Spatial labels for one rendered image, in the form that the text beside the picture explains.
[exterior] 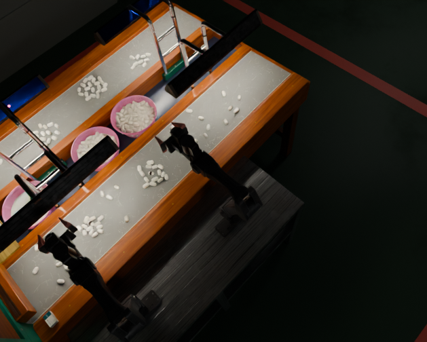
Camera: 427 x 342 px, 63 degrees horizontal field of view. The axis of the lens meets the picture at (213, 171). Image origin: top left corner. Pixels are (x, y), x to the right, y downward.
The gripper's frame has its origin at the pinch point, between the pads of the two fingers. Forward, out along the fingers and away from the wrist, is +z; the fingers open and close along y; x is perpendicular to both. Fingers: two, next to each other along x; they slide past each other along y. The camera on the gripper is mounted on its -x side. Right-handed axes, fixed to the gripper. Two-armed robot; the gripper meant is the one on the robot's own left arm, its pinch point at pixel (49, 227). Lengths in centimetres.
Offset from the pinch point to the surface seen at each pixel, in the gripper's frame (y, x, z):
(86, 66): -67, 30, 95
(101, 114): -52, 30, 57
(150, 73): -90, 30, 59
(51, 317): 27.2, 28.9, -15.4
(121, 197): -28.4, 33.1, 9.1
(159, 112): -78, 39, 40
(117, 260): -7.4, 31.0, -16.0
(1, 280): 32.4, 21.1, 10.0
